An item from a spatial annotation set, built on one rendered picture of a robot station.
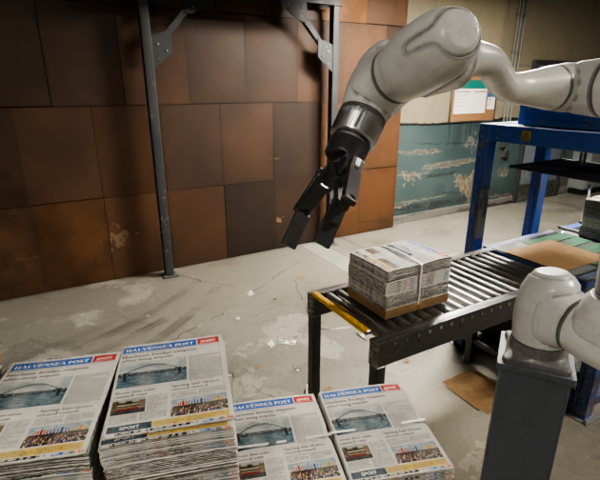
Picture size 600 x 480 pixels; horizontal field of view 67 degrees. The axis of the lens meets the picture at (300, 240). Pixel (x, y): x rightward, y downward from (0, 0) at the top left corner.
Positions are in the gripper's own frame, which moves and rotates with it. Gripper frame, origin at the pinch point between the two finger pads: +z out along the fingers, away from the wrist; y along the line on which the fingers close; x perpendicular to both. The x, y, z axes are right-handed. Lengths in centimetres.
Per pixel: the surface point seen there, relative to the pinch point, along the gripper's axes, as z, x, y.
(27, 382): 53, 28, 61
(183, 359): 33, -4, 54
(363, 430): 31, -58, 41
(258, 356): 34, -96, 227
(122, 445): 51, 6, 31
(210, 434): 42, -10, 28
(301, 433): 39, -43, 48
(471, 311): -30, -122, 84
